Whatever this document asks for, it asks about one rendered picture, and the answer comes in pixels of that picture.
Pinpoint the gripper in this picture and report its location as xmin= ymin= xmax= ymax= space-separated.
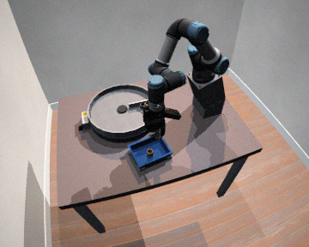
xmin=142 ymin=104 xmax=166 ymax=140

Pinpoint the blue open crate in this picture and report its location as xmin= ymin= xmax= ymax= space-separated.
xmin=128 ymin=136 xmax=172 ymax=172

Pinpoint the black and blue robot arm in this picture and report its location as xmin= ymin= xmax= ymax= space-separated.
xmin=148 ymin=18 xmax=229 ymax=111

